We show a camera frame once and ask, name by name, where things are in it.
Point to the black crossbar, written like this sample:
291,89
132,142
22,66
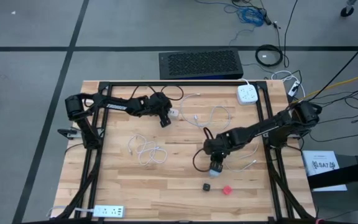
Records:
346,174

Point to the blue-grey USB wall charger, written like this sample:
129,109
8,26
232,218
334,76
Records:
215,174

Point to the small white extension socket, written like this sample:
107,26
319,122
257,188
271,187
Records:
294,88

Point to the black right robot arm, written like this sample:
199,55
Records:
259,127

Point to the red USB wall charger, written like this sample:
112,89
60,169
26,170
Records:
227,190

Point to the dark grey cart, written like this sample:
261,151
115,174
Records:
353,202

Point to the black caster wheel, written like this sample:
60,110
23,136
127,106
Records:
346,12

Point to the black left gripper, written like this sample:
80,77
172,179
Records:
160,104

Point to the white square power strip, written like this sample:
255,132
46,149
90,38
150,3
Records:
246,95

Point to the white printed paper sheet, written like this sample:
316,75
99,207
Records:
322,174

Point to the white rectangular power strip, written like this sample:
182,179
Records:
108,211
174,113

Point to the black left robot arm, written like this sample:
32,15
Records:
117,105

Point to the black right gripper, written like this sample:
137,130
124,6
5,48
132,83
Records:
217,151

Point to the black perforated computer case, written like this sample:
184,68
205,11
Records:
200,63

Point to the black dual-USB wall charger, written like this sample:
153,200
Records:
206,187

